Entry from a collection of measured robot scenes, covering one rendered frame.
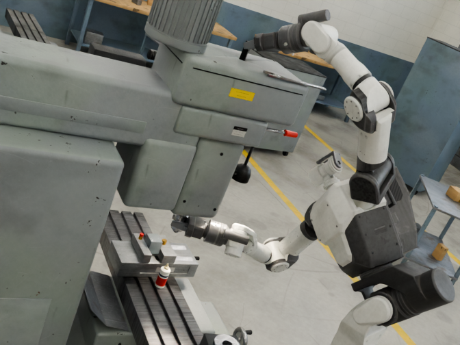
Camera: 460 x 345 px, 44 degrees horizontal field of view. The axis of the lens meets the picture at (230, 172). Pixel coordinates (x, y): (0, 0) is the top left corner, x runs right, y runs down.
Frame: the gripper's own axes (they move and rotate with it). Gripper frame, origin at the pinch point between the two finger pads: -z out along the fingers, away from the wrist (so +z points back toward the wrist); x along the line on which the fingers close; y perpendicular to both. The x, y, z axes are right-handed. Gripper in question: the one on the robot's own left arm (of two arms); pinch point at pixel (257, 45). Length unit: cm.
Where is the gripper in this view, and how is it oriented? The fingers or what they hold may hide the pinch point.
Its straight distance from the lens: 190.5
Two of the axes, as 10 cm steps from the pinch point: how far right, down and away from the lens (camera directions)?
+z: 7.9, -0.1, -6.1
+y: -0.7, -10.0, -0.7
